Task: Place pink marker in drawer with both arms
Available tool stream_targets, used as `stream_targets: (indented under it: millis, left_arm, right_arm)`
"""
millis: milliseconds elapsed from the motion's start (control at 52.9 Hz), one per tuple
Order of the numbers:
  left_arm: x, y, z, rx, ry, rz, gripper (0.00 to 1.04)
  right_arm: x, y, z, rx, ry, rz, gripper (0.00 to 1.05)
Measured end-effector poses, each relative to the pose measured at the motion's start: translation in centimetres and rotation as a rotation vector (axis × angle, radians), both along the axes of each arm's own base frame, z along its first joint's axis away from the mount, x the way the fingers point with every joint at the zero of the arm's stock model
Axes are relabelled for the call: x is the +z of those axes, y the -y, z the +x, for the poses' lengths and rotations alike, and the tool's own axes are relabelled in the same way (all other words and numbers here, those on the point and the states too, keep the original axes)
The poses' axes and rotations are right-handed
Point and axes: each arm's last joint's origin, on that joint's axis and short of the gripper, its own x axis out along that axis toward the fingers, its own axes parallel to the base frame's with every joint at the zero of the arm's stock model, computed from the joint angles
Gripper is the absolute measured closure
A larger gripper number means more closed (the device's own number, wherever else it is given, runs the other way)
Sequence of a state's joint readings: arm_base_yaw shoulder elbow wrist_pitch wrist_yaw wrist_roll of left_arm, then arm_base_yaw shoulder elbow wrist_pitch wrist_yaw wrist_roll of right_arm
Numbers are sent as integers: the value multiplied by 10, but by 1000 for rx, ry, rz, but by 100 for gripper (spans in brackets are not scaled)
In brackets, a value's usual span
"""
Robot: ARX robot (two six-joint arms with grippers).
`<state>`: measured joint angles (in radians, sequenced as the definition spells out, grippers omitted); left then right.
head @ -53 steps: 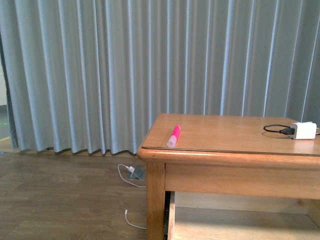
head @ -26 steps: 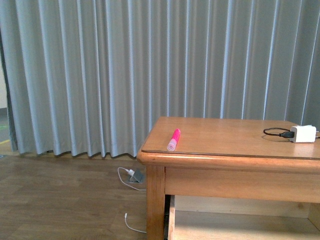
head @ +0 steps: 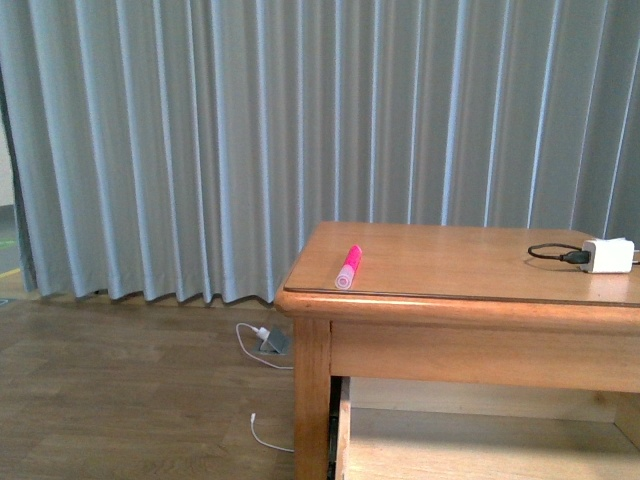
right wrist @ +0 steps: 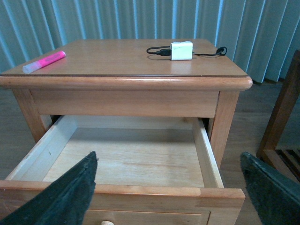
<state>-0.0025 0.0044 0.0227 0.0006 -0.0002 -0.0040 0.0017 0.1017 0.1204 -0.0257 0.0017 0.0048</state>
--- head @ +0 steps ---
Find pink marker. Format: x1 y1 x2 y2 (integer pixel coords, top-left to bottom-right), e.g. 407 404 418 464
334 245 362 290

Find wooden drawer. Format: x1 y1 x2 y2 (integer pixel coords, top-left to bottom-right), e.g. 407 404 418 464
331 378 639 479

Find wooden drawer cabinet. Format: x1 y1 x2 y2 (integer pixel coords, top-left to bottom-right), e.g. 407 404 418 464
275 222 639 479

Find open grey floor socket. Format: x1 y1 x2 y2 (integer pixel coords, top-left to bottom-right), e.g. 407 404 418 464
256 327 292 355

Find grey pleated curtain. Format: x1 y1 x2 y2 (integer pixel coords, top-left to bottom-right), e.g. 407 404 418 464
1 1 639 301

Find white power adapter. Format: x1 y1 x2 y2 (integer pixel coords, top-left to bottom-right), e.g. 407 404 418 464
580 238 636 274

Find white wall plug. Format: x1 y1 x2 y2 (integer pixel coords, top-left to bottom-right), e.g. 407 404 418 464
253 327 270 340

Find white charging cable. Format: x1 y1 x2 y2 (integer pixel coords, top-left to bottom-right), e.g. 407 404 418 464
235 322 296 454

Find black usb cable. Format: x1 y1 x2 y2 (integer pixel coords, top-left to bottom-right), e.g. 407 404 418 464
527 243 591 266

